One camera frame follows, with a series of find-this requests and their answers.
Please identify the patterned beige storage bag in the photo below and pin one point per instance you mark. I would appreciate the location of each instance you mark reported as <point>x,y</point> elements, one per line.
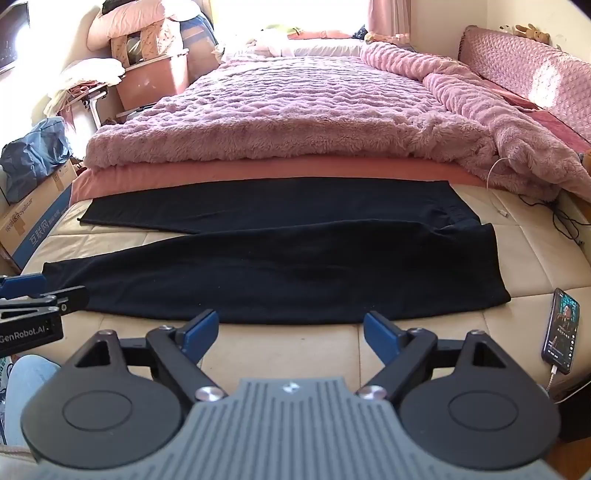
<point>143,41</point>

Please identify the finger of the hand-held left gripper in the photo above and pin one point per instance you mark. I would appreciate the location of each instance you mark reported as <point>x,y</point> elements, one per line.
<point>23,284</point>
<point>60,299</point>

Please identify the person's leg in jeans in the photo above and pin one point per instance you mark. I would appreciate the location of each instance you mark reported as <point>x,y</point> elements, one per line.
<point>25,392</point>

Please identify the pink fluffy blanket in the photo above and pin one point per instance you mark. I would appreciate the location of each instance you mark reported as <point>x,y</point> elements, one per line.
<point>300,106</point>

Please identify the smartphone with lit screen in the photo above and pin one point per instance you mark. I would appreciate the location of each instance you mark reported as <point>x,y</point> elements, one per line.
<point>561,330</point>

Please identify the brown plush toy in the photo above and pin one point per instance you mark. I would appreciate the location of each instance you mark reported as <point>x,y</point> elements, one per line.
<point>531,32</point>

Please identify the dark flat screen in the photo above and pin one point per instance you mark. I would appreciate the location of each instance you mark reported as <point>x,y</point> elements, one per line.
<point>11,37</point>

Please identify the cardboard box with blue print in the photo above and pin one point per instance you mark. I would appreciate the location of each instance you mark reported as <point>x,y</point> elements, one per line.
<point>32,221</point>

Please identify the salmon pink bed sheet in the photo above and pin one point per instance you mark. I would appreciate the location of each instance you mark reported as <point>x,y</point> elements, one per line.
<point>231,168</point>

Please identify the brown plastic storage bin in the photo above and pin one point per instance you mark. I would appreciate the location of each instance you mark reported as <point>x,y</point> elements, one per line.
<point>152,78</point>

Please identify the white cloth pile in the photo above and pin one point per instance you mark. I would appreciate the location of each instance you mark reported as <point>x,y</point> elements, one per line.
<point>87,76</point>

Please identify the blue patterned bedding bundle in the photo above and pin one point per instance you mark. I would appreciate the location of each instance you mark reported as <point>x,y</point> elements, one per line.
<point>201,41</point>

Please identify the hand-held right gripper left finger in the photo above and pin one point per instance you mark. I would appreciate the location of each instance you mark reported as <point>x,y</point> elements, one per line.
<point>203,330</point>

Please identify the pink curtain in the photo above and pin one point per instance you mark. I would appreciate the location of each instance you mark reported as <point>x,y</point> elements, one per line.
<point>388,18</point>

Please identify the pink pillows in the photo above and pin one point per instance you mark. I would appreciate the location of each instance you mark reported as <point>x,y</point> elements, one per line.
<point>129,18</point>

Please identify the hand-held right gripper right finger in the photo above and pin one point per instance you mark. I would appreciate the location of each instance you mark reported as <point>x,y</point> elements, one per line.
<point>379,336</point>

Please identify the blue plastic bag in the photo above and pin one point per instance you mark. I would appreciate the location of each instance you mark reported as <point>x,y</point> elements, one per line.
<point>34,152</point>

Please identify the white chair frame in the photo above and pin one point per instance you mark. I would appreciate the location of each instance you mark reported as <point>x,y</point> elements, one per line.
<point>94,106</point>

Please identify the clothes pile by window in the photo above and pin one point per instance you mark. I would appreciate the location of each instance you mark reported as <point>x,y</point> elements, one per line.
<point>286,37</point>

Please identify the black pants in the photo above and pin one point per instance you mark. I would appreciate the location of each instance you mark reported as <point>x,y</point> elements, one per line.
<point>277,272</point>

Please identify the pink quilted headboard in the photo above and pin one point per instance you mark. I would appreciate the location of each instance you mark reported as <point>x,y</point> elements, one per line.
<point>521,60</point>

